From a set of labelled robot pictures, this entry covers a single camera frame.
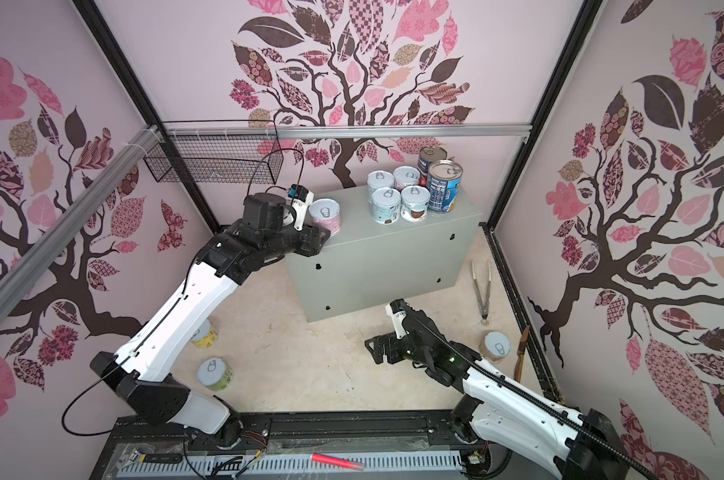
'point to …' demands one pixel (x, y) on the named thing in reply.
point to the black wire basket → (215, 159)
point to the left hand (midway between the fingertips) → (319, 234)
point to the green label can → (214, 374)
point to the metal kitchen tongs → (484, 310)
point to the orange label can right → (495, 346)
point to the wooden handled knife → (521, 354)
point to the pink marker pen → (335, 461)
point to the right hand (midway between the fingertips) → (378, 337)
